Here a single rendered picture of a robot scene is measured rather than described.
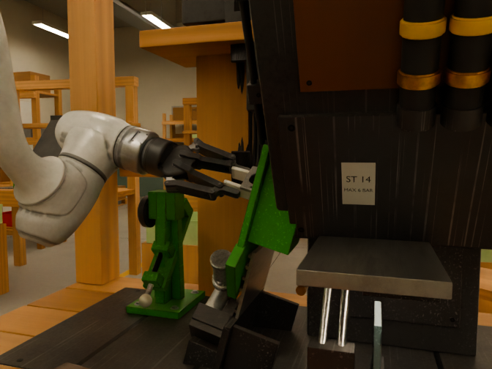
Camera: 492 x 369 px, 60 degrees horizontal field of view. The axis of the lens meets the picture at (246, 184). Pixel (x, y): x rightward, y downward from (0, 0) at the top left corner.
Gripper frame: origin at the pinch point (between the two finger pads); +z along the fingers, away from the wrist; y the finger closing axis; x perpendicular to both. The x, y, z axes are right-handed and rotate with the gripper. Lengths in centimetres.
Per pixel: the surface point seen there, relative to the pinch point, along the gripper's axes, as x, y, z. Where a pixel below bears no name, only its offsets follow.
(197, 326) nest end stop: 8.0, -25.1, 1.5
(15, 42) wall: 454, 509, -774
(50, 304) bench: 38, -25, -43
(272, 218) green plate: -5.8, -9.1, 8.6
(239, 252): -2.7, -15.2, 5.3
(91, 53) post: 5, 31, -59
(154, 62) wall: 619, 741, -598
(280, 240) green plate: -3.7, -11.2, 10.8
